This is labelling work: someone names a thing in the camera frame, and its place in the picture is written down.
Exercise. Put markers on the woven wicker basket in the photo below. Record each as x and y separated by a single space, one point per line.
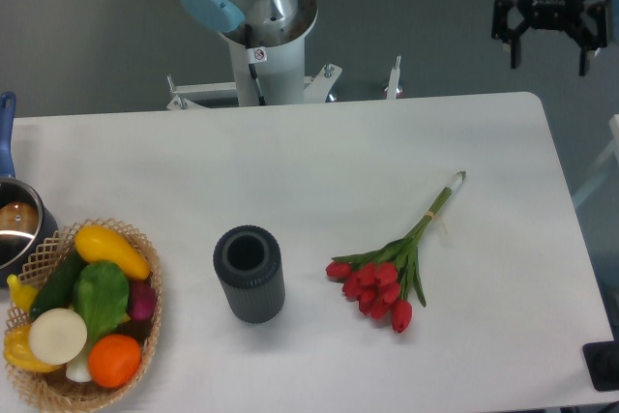
53 392

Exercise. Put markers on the red tulip bouquet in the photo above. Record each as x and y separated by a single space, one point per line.
381 281

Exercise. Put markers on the green lettuce leaf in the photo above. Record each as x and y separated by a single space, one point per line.
101 295

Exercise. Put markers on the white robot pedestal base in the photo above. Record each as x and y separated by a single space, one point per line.
263 75

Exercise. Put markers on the yellow bell pepper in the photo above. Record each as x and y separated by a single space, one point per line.
17 352

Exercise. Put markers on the dark green cucumber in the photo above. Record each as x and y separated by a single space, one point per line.
58 290

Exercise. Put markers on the purple red onion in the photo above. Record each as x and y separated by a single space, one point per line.
142 301

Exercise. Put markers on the white round radish slice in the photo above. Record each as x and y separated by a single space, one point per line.
57 336

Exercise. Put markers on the dark grey ribbed vase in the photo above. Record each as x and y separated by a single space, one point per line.
247 261

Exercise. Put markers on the yellow banana tip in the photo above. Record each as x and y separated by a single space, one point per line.
22 295

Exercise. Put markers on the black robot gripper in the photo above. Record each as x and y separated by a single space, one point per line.
591 21

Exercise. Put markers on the black device at table edge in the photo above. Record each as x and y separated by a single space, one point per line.
602 363

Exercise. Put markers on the orange fruit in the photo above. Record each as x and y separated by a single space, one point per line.
114 360

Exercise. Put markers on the blue handled saucepan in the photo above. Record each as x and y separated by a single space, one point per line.
25 221

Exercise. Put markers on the yellow squash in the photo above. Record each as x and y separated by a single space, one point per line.
96 243

